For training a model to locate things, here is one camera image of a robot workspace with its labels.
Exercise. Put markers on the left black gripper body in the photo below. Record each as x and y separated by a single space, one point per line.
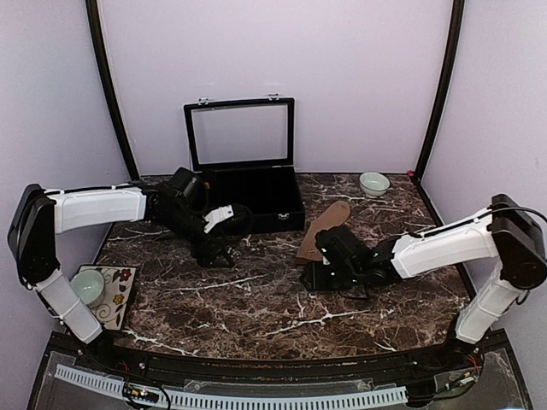
198 248

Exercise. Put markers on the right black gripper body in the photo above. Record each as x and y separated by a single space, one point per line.
344 278

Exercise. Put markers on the tan brown sock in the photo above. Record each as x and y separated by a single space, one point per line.
335 215

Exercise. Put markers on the black display case glass lid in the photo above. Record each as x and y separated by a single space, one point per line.
244 150

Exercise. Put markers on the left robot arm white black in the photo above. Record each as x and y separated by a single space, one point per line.
180 204

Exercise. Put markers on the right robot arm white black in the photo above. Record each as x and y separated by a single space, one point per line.
504 230

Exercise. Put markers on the pale green bowl at back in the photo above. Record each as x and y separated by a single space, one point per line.
374 184

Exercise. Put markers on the floral patterned mat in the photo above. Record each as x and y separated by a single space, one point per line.
113 303

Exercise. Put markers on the pale green bowl on mat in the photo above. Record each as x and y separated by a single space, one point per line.
89 287

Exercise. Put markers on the green circuit board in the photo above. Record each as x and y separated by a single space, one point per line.
139 395

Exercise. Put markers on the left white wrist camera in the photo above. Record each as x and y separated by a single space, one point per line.
216 216

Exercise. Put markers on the black front rail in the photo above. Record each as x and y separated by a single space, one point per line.
413 366

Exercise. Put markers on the white slotted cable duct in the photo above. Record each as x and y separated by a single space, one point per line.
208 396

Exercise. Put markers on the left black frame post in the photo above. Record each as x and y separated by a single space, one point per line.
105 75

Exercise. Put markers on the black frame post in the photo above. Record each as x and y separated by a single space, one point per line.
105 75
453 36

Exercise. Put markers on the right black frame post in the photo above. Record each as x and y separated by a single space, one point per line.
453 36

